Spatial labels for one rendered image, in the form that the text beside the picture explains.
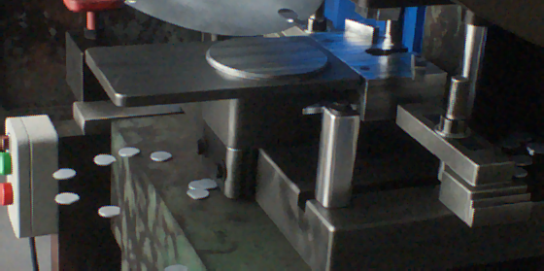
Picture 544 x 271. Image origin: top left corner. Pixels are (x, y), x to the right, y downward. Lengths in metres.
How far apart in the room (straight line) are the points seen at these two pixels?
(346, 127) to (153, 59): 0.24
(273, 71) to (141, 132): 0.25
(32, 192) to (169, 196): 0.26
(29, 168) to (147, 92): 0.34
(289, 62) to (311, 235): 0.20
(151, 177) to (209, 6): 0.19
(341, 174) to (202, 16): 0.28
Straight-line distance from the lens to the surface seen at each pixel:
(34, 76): 2.68
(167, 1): 1.12
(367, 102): 1.06
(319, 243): 0.94
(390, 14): 1.09
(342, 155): 0.93
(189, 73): 1.03
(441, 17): 1.35
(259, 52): 1.08
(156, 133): 1.23
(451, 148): 0.98
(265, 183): 1.05
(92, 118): 1.28
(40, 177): 1.29
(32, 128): 1.29
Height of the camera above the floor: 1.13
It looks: 22 degrees down
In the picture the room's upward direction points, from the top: 4 degrees clockwise
